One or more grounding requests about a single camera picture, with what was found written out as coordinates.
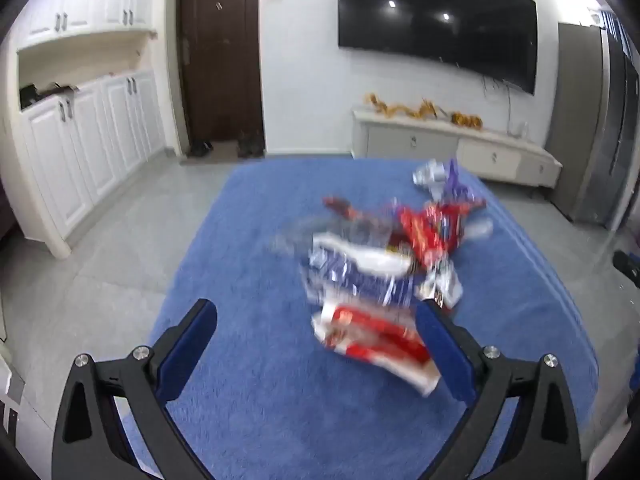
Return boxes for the blue towel table cover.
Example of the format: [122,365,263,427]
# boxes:
[152,157,599,479]

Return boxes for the purple tissue pack wrapper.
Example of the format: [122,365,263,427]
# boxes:
[442,158,485,207]

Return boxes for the red white snack bag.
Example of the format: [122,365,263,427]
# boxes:
[311,301,440,396]

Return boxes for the red snack wrapper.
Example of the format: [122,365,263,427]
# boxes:
[396,200,486,269]

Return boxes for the wall mounted black television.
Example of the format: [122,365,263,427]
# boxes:
[337,0,538,94]

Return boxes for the golden tiger ornament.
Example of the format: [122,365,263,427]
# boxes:
[450,112,483,130]

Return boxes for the white wall cabinet unit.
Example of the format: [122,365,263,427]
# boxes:
[1,0,166,259]

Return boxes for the golden dragon ornament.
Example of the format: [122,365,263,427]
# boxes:
[364,93,440,120]

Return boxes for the white paper pack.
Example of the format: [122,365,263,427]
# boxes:
[412,159,448,192]

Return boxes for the grey double door refrigerator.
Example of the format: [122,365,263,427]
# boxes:
[544,23,639,229]

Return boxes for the white TV console cabinet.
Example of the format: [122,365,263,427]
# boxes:
[352,110,562,188]

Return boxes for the black shoes by door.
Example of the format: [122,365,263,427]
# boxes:
[188,140,213,158]

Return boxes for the dark brown entrance door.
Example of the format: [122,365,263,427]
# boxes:
[177,0,265,149]

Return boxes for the brown shoes by door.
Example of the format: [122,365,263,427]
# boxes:
[236,131,265,159]

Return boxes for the blue white snack bag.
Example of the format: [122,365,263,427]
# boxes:
[299,232,425,308]

